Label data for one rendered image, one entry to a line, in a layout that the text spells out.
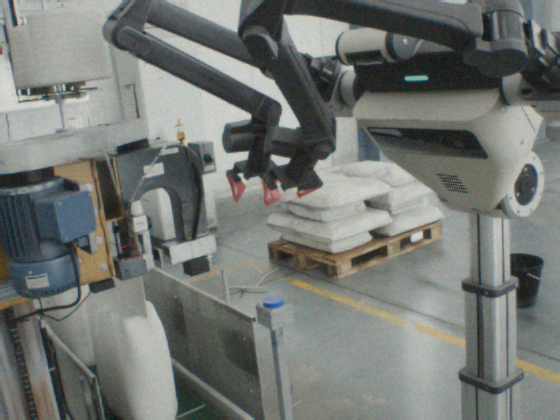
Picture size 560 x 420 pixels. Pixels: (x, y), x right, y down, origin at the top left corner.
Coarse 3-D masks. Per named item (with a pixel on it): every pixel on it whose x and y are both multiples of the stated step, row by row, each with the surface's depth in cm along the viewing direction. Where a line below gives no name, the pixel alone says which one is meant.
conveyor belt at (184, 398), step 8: (88, 368) 249; (96, 368) 248; (96, 376) 241; (176, 384) 229; (176, 392) 223; (184, 392) 222; (104, 400) 222; (184, 400) 217; (192, 400) 216; (104, 408) 217; (184, 408) 212; (192, 408) 211; (200, 408) 211; (208, 408) 210; (104, 416) 211; (112, 416) 211; (176, 416) 207; (184, 416) 206; (192, 416) 206; (200, 416) 205; (208, 416) 205; (216, 416) 205
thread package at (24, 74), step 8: (16, 32) 145; (24, 32) 145; (16, 40) 146; (24, 40) 145; (16, 48) 146; (24, 48) 145; (16, 56) 147; (24, 56) 146; (32, 56) 145; (16, 64) 147; (24, 64) 146; (32, 64) 146; (16, 72) 148; (24, 72) 147; (32, 72) 146; (16, 80) 149; (24, 80) 147; (32, 80) 147; (24, 88) 148; (40, 88) 152; (48, 88) 153
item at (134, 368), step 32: (128, 288) 189; (96, 320) 200; (128, 320) 185; (96, 352) 207; (128, 352) 186; (160, 352) 191; (128, 384) 189; (160, 384) 191; (128, 416) 195; (160, 416) 193
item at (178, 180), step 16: (160, 144) 166; (176, 144) 163; (128, 160) 155; (144, 160) 158; (160, 160) 160; (176, 160) 163; (192, 160) 166; (128, 176) 156; (160, 176) 161; (176, 176) 164; (192, 176) 167; (128, 192) 156; (144, 192) 159; (176, 192) 165; (192, 192) 167; (176, 208) 169; (192, 208) 168; (176, 224) 171; (192, 224) 169; (128, 240) 158
